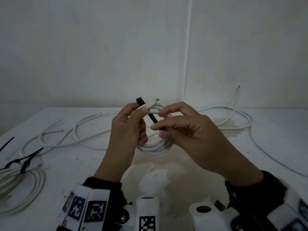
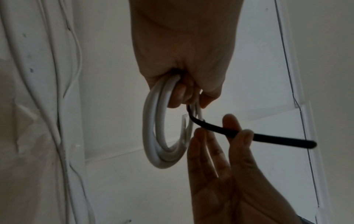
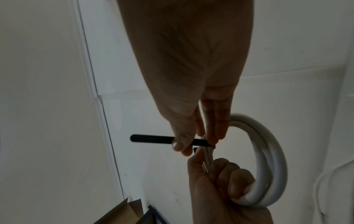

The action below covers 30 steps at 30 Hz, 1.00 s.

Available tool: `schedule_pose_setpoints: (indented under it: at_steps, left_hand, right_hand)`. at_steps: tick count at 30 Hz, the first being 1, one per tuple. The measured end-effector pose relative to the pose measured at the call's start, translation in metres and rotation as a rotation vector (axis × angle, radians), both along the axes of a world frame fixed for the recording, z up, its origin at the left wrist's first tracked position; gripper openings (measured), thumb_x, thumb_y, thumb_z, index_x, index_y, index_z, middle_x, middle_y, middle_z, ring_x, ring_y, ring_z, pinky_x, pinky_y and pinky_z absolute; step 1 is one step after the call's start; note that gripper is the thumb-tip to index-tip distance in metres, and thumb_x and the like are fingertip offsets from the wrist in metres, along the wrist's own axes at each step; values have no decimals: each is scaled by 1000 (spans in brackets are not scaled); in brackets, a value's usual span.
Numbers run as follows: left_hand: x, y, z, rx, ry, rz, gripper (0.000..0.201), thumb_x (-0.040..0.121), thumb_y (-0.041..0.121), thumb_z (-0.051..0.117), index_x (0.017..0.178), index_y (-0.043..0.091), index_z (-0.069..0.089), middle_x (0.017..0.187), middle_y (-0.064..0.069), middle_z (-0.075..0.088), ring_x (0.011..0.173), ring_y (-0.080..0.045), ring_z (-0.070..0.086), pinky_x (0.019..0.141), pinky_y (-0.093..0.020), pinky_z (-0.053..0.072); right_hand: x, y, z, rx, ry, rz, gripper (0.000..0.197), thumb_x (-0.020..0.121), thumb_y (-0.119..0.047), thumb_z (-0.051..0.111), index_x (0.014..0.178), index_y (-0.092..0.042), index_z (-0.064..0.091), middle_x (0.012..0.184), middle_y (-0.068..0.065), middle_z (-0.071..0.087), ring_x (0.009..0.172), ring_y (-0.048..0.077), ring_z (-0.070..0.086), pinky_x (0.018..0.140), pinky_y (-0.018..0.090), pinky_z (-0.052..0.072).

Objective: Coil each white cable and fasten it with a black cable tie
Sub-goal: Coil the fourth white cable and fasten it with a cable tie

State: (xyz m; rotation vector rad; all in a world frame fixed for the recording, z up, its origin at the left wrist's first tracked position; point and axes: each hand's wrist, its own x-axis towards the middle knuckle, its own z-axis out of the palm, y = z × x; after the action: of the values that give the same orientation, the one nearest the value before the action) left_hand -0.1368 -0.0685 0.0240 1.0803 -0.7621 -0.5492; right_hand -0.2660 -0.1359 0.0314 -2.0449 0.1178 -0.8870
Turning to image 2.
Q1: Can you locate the person's right hand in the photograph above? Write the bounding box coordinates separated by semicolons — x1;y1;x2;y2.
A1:
187;113;302;224

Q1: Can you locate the person's left hand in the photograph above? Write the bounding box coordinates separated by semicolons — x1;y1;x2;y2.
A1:
128;0;244;109

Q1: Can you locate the black plastic zip tie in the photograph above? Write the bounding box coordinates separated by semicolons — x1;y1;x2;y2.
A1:
186;104;318;150

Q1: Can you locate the white cable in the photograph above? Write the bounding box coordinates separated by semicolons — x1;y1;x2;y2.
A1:
142;74;206;169
36;0;84;123
0;0;96;224

